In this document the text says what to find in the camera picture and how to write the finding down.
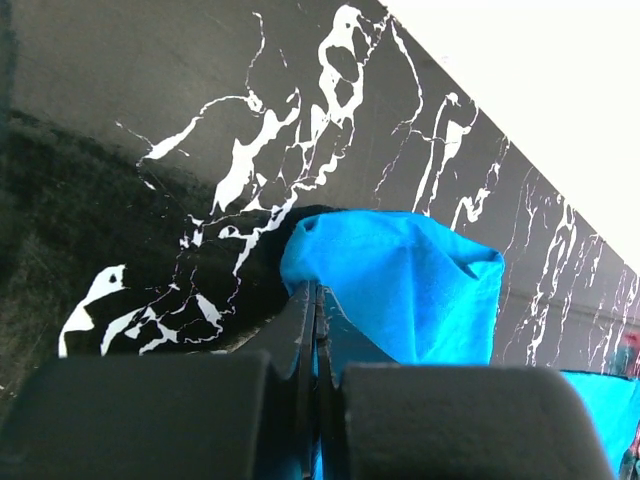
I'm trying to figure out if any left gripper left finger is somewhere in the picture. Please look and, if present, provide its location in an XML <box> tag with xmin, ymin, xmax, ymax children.
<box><xmin>1</xmin><ymin>282</ymin><xmax>316</xmax><ymax>479</ymax></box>

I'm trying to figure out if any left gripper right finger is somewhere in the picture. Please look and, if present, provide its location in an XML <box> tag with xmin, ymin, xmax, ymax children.
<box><xmin>317</xmin><ymin>287</ymin><xmax>613</xmax><ymax>479</ymax></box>

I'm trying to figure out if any blue t shirt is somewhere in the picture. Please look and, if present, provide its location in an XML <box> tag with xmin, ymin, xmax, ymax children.
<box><xmin>278</xmin><ymin>209</ymin><xmax>640</xmax><ymax>480</ymax></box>

